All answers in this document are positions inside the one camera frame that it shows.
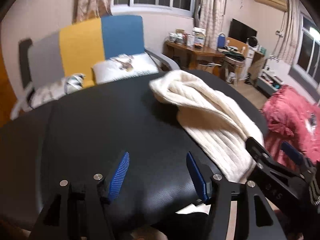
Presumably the grey yellow blue sofa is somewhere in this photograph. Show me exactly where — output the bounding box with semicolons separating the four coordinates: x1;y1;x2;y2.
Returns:
10;15;179;120

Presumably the beige right curtain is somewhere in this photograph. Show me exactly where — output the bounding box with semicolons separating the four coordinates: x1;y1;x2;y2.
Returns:
273;0;302;65

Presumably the black monitor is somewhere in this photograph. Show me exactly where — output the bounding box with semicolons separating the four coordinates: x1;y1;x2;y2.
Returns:
228;18;257;43

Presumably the triangle pattern pillow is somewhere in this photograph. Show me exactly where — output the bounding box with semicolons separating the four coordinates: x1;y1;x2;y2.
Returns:
30;73;86;109

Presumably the low grey tv cabinet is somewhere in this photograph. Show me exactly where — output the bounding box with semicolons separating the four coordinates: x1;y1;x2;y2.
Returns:
255;73;283;97

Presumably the right side window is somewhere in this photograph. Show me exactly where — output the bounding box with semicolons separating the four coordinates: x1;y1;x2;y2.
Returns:
289;13;319;90

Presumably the pink red blanket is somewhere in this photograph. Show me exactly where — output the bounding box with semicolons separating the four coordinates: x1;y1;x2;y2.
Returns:
261;85;319;170

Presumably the wooden desk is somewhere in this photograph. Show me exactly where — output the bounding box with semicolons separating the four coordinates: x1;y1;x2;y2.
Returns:
165;38;249;83

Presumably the white deer print pillow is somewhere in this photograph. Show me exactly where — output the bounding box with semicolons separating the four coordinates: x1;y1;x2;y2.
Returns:
92;53;159;85

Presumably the beige middle curtain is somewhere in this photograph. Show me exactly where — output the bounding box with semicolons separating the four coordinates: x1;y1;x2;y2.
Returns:
194;0;225;49

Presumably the wall air conditioner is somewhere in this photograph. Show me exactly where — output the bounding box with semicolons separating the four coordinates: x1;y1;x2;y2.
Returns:
255;0;287;12

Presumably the cream knit sweater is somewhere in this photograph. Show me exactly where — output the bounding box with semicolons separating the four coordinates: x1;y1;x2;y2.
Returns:
149;70;264;182

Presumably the blue water jug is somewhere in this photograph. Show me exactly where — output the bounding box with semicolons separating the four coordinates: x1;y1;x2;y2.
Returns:
217;33;226;48

